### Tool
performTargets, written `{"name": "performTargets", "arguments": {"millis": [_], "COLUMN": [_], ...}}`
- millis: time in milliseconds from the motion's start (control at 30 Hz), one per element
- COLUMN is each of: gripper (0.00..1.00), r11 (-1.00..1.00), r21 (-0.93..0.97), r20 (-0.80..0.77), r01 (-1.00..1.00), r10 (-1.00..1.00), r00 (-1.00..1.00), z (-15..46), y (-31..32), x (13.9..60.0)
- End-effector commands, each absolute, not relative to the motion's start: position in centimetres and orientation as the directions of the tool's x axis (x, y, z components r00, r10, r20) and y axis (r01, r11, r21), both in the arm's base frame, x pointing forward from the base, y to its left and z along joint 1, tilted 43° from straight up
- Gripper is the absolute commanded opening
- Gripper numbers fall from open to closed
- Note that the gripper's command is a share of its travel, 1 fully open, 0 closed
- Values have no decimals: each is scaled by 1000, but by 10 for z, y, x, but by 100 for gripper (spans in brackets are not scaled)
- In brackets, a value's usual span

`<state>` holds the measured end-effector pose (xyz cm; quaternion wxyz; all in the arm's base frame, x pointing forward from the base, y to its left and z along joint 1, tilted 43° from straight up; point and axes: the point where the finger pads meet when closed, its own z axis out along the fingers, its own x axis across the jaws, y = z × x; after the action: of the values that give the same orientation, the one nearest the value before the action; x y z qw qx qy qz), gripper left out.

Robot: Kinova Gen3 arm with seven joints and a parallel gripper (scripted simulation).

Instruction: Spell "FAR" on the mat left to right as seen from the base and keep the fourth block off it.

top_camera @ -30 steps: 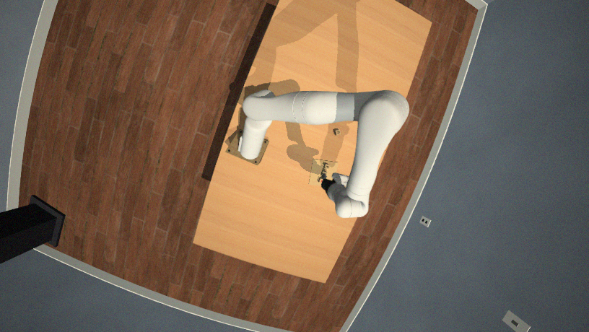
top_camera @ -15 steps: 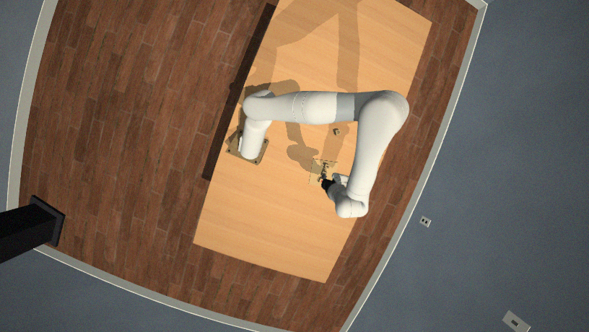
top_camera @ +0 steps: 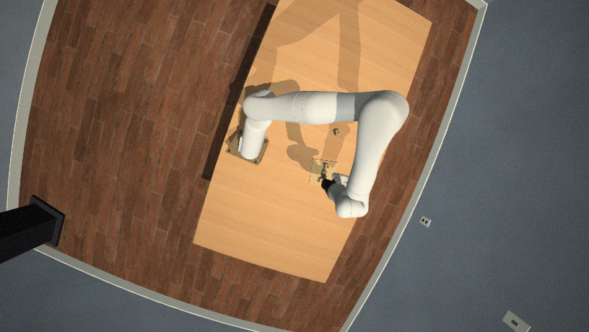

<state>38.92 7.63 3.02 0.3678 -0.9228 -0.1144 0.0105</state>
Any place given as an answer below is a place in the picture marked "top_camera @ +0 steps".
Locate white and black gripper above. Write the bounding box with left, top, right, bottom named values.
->
left=321, top=172, right=349, bottom=201

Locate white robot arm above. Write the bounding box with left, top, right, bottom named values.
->
left=238, top=89, right=409, bottom=218

